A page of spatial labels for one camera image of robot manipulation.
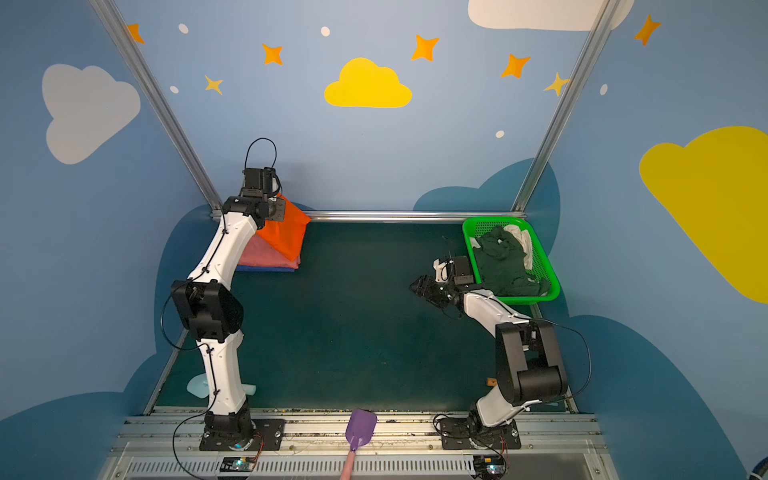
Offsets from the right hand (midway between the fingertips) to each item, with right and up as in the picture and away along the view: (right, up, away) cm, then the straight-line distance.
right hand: (419, 286), depth 92 cm
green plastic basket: (+43, +6, +9) cm, 45 cm away
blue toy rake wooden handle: (+19, -26, -10) cm, 34 cm away
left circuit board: (-47, -41, -21) cm, 66 cm away
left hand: (-46, +26, 0) cm, 53 cm away
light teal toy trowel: (-63, -27, -11) cm, 69 cm away
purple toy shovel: (-17, -35, -17) cm, 43 cm away
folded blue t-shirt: (-55, +5, +14) cm, 57 cm away
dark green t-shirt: (+31, +7, +15) cm, 35 cm away
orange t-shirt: (-43, +17, +6) cm, 47 cm away
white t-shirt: (+42, +15, +18) cm, 48 cm away
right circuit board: (+15, -42, -21) cm, 49 cm away
